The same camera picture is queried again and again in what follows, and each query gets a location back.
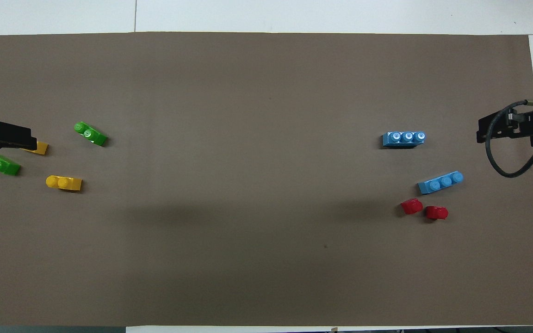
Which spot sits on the red one-stud toy block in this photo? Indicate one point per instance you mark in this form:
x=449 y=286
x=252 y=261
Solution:
x=412 y=206
x=436 y=212

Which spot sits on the brown table mat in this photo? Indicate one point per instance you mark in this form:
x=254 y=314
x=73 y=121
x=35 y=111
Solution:
x=266 y=259

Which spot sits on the blue three-stud toy block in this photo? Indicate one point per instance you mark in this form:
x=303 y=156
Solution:
x=440 y=182
x=404 y=139

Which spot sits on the green two-stud toy block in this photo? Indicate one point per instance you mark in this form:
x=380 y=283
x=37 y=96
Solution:
x=2 y=165
x=90 y=134

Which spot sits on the yellow two-stud toy block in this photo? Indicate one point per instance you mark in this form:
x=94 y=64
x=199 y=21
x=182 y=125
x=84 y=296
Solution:
x=64 y=183
x=40 y=149

